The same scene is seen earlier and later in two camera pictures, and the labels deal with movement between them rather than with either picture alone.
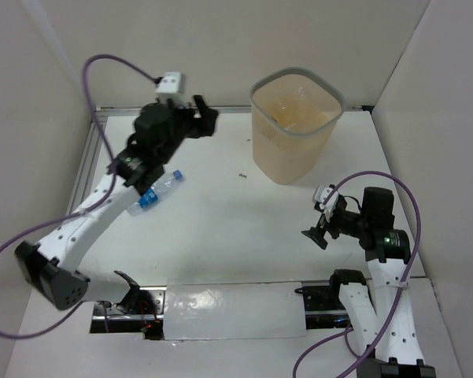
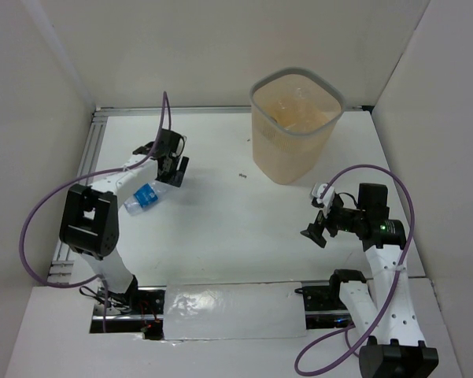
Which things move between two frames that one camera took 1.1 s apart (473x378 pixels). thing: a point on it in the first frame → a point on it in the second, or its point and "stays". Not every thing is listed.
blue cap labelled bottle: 152,194 stays
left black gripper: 194,119 → 171,167
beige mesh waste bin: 293,112 stays
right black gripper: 317,235 stays
